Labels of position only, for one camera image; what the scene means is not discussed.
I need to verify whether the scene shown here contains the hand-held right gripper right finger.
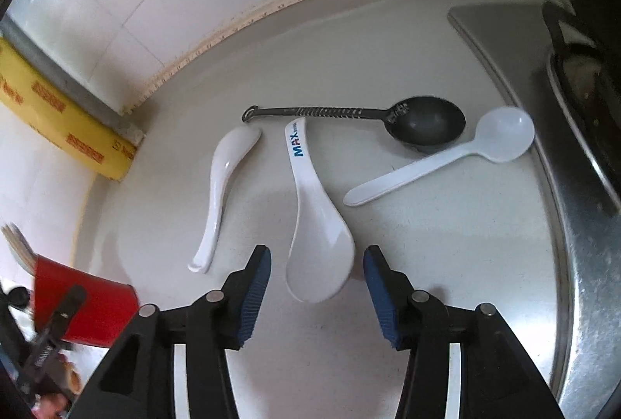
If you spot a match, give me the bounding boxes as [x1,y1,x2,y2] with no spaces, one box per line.
[363,245,566,419]

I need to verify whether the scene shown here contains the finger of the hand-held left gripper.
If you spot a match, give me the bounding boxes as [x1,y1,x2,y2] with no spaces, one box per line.
[19,285,89,380]

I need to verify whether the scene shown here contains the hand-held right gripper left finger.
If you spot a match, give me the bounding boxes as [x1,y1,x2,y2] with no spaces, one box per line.
[73,245,272,419]

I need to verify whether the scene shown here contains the red cylindrical canister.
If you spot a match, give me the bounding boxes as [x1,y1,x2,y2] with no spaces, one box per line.
[31,254,141,349]

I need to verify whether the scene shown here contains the white ceramic spoon blue print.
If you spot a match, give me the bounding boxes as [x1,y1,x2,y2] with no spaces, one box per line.
[284,118,356,304]

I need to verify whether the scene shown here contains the plain white ceramic spoon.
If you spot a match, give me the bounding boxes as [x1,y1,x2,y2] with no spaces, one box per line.
[188,127,263,275]

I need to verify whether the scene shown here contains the small black spoon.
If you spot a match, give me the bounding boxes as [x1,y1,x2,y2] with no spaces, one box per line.
[241,96,468,156]

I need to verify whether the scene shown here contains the white plastic spoon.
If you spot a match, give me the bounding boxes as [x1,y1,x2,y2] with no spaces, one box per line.
[343,106,536,208]

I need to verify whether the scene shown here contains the steel gas stove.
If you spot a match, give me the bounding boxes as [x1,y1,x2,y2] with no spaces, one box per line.
[447,4,621,419]

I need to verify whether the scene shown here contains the yellow plastic wrap roll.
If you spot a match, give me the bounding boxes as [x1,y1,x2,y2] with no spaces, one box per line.
[0,35,137,181]

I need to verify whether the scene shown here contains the grey vertical pipe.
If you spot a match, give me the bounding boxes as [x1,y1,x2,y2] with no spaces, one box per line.
[0,17,146,144]

